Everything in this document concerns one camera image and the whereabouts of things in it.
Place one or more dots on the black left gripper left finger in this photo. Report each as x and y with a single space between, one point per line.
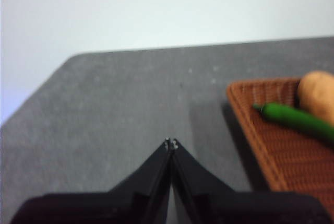
104 208

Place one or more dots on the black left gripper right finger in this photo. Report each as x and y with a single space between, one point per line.
235 208

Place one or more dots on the brown wicker basket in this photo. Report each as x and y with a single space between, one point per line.
292 161

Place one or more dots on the green chili pepper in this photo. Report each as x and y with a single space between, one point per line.
287 117

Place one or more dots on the yellow-brown potato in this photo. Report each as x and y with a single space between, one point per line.
318 93

